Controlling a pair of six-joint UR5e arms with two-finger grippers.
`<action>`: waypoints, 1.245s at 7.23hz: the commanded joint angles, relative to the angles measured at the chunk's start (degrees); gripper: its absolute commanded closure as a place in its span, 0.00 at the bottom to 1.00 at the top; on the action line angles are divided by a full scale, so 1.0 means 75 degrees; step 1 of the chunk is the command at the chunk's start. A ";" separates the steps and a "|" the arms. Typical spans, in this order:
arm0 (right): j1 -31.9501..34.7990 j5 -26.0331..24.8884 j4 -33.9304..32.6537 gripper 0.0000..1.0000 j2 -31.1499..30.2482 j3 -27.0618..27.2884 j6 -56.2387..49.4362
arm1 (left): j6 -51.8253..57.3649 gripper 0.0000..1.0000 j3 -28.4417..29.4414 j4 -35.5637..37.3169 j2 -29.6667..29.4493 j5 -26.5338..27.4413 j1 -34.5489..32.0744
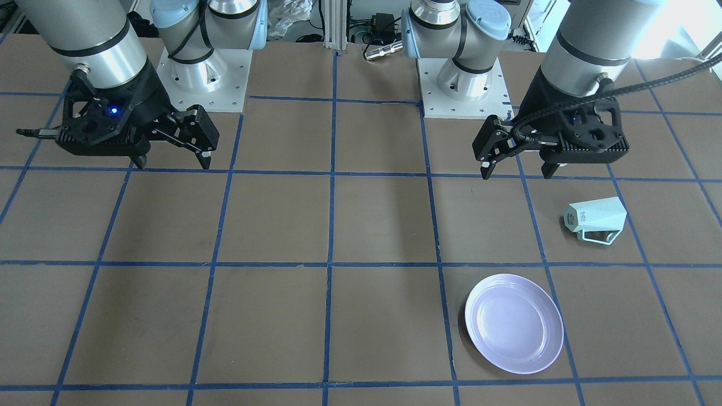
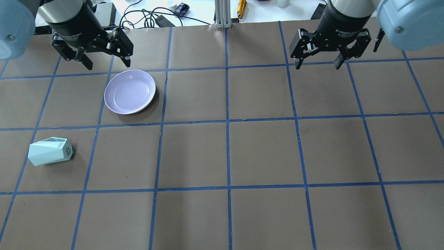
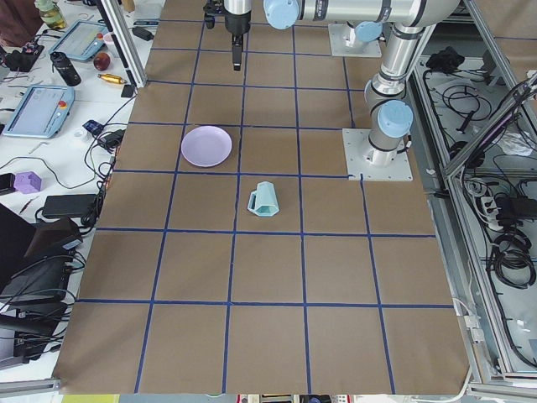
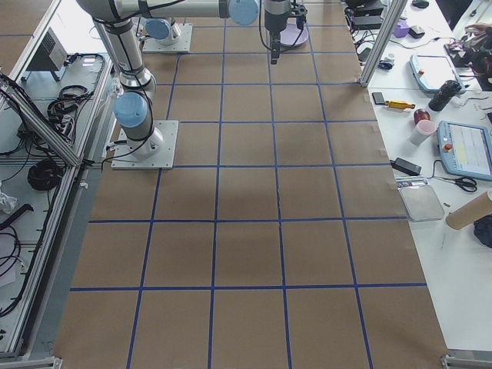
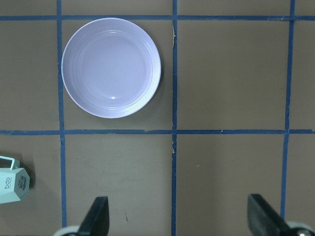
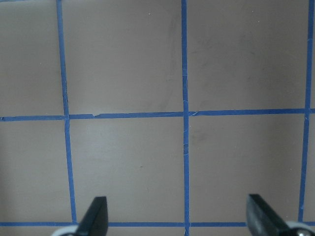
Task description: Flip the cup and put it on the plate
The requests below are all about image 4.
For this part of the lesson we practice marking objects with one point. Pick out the aluminium frame post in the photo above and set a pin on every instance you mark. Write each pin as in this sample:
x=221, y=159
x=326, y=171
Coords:
x=393, y=14

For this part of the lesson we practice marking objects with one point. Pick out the dark blue cloth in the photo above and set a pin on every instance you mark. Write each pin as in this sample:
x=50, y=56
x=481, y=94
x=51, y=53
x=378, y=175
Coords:
x=483, y=230

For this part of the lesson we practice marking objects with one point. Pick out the cardboard tube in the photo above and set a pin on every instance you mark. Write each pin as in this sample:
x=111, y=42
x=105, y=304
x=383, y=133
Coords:
x=470, y=212

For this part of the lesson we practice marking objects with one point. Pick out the lilac plate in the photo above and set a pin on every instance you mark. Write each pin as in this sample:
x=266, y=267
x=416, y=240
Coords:
x=292, y=36

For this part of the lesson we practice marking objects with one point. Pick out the blue teach pendant near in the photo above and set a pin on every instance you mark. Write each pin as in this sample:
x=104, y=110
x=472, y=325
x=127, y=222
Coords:
x=465, y=149

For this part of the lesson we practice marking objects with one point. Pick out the clear plastic tray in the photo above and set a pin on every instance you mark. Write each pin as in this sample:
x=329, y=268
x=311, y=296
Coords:
x=419, y=198

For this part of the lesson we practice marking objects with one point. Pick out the black scissors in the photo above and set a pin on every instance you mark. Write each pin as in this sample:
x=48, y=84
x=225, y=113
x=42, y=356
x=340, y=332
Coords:
x=466, y=184

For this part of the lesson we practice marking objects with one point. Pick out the yellow black tool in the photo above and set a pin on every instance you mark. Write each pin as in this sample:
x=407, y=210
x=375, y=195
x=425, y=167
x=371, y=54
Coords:
x=402, y=105

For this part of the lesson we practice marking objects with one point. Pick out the black power brick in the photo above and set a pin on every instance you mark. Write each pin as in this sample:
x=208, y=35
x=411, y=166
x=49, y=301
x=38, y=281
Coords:
x=405, y=167

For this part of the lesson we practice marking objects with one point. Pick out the black electronics box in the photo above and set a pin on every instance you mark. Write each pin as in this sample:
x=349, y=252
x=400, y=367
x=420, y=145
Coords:
x=363, y=18

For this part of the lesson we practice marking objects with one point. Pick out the aluminium frame rail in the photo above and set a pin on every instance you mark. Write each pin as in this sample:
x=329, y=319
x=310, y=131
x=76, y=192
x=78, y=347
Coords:
x=21, y=103

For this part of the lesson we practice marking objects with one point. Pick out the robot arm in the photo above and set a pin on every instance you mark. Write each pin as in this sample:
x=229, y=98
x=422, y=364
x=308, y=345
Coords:
x=133, y=109
x=163, y=30

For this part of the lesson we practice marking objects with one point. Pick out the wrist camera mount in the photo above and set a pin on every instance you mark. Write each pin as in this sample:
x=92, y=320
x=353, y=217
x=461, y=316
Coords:
x=299, y=13

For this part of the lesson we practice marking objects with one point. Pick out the blue teach pendant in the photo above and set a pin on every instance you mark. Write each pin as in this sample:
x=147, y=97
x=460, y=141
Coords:
x=465, y=149
x=431, y=72

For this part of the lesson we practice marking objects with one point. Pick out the blue teach pendant far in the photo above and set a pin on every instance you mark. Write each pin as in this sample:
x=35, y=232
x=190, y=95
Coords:
x=431, y=72

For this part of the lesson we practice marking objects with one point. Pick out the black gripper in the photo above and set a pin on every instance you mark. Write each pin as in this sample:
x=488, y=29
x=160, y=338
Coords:
x=274, y=22

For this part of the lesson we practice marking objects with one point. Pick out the white pink cup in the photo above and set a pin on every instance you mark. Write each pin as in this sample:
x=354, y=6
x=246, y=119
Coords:
x=422, y=131

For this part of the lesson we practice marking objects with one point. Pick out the white blue small device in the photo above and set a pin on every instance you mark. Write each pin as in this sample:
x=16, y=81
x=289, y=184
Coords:
x=387, y=62

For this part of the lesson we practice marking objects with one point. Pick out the black phone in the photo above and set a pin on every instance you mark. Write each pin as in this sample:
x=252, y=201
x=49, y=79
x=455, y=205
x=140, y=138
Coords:
x=378, y=98

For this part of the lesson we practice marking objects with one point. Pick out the grey control box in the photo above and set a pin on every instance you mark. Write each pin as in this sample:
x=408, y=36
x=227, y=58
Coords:
x=50, y=57

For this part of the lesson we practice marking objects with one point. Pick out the black computer mouse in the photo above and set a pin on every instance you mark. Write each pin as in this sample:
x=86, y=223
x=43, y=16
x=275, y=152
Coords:
x=421, y=4

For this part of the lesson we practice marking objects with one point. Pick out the black thermos bottle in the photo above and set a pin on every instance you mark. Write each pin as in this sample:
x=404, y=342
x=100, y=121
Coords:
x=443, y=96

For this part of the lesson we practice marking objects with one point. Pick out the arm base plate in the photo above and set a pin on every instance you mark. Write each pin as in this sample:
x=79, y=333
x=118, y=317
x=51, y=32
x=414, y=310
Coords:
x=157, y=152
x=177, y=42

